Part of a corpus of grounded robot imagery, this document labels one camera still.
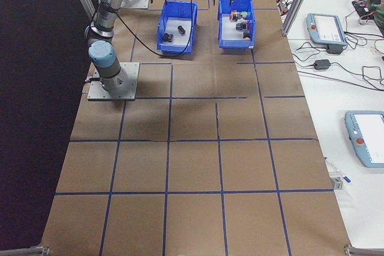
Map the blue bin with colourful parts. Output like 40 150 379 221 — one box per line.
217 0 256 49

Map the blue bin with black cylinders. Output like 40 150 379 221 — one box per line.
156 0 199 55

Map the white foam bin liner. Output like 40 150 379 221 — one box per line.
163 17 193 46
221 13 250 41

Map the grey blue teach pendant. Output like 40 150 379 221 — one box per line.
305 13 349 49
344 110 384 169

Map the black power adapter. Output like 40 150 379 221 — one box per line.
326 44 344 55
313 59 332 70

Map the white side table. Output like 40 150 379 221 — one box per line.
265 0 384 249

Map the person in green clothing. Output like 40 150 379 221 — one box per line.
368 0 384 37

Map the clear plastic strip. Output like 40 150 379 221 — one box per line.
324 156 343 177

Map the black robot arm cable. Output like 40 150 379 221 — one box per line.
95 0 211 58

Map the aluminium extrusion post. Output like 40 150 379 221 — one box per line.
281 0 319 37

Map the black power cable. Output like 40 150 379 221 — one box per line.
329 61 384 88
291 41 328 68
296 70 384 92

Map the black device with red wires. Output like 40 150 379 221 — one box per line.
351 0 373 19

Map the black frame cover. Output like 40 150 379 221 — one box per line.
0 0 101 251

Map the metal corner bracket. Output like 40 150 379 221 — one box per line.
343 244 384 256
0 245 50 256

